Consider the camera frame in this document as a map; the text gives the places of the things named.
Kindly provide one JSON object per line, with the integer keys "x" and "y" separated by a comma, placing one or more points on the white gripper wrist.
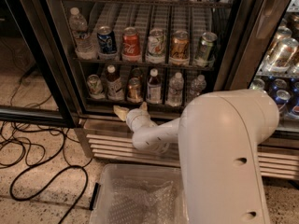
{"x": 135, "y": 115}

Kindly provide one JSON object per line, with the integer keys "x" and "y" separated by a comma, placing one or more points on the orange soda can front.
{"x": 134, "y": 90}

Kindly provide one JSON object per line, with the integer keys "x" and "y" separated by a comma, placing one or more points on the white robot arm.
{"x": 218, "y": 134}

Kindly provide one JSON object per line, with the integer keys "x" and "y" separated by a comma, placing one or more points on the orange soda can behind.
{"x": 137, "y": 72}

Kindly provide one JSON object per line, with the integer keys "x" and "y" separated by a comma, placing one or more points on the green white can bottom shelf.
{"x": 95, "y": 87}

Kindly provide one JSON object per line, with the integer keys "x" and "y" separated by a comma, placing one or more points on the clear water bottle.
{"x": 175, "y": 89}
{"x": 196, "y": 88}

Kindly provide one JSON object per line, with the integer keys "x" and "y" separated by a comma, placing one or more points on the red coca cola can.
{"x": 131, "y": 51}

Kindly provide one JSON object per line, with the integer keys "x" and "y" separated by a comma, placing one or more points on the stainless steel fridge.
{"x": 101, "y": 133}

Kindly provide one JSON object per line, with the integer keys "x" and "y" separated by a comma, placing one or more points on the blue pepsi can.
{"x": 107, "y": 43}

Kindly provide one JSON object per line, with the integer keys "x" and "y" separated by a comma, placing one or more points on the white green soda can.
{"x": 156, "y": 46}

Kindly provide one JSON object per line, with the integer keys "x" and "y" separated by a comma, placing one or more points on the clear water bottle middle shelf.
{"x": 82, "y": 37}

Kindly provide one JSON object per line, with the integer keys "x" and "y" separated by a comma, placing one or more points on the orange brown soda can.
{"x": 179, "y": 48}

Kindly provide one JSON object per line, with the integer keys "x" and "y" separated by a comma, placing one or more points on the open glass fridge door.
{"x": 35, "y": 87}

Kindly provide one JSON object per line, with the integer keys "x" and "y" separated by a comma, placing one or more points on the white green can right fridge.
{"x": 257, "y": 84}

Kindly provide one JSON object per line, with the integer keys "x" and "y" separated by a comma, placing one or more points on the closed right fridge door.
{"x": 250, "y": 30}

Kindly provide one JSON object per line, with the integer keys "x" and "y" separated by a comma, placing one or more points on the blue pepsi can right fridge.
{"x": 281, "y": 98}

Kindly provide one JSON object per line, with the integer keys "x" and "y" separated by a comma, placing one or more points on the silver can right fridge upper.
{"x": 278, "y": 60}

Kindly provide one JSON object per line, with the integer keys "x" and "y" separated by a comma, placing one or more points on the dark tea bottle purple label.
{"x": 154, "y": 87}

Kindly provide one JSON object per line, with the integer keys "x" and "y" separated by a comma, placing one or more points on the brown tea bottle left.
{"x": 114, "y": 85}

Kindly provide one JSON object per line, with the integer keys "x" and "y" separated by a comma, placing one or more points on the clear water bottle bottom right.
{"x": 196, "y": 88}

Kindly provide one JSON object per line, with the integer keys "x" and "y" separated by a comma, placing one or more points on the clear plastic bin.
{"x": 153, "y": 174}

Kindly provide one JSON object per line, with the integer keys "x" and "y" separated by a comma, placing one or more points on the bubble wrap sheet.
{"x": 141, "y": 202}

